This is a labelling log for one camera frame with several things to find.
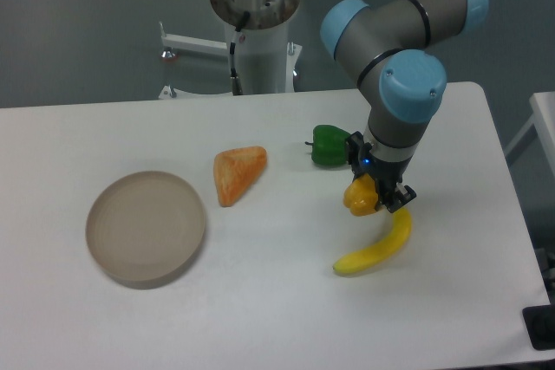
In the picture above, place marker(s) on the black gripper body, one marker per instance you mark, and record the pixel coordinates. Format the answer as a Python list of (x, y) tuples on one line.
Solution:
[(387, 175)]

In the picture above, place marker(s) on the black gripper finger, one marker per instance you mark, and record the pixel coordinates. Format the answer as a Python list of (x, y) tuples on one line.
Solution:
[(352, 147), (398, 198)]

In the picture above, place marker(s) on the yellow bell pepper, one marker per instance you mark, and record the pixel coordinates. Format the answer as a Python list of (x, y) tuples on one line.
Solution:
[(360, 197)]

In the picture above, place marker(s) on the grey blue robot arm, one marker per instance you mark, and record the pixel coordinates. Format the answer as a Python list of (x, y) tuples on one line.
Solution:
[(384, 52)]

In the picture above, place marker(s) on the green bell pepper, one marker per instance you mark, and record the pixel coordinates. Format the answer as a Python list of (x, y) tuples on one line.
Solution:
[(328, 146)]

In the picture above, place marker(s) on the beige round plate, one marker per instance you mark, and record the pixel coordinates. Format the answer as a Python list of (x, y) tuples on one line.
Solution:
[(145, 229)]

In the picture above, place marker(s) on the yellow banana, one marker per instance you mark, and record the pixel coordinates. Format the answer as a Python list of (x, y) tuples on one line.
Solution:
[(379, 252)]

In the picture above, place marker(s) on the orange triangular sandwich piece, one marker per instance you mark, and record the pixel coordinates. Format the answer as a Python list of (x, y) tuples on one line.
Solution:
[(236, 170)]

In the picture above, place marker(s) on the white side table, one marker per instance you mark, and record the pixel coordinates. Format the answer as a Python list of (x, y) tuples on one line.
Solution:
[(540, 125)]

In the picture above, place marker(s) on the black box at table edge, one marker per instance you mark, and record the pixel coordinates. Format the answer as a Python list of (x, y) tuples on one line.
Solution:
[(539, 321)]

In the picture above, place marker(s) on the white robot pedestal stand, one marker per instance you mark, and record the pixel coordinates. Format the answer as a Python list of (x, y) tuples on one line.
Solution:
[(260, 57)]

